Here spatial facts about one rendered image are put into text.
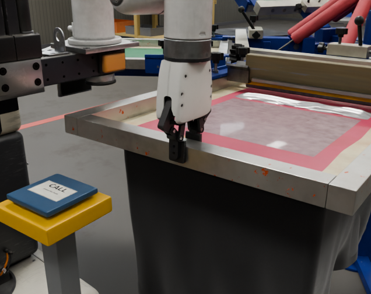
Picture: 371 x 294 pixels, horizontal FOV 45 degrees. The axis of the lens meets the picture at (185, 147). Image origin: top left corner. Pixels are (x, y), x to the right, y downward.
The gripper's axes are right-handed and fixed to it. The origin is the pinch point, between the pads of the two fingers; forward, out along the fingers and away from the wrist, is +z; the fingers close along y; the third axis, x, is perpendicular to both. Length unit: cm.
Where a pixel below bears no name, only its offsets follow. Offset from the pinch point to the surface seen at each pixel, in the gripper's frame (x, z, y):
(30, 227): -9.2, 7.4, 25.3
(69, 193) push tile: -9.0, 4.7, 18.0
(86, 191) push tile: -7.4, 4.7, 16.0
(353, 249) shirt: 22, 31, -38
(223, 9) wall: -611, 26, -1015
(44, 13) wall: -665, 23, -478
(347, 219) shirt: 22.1, 17.7, -26.0
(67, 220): -5.6, 6.7, 21.5
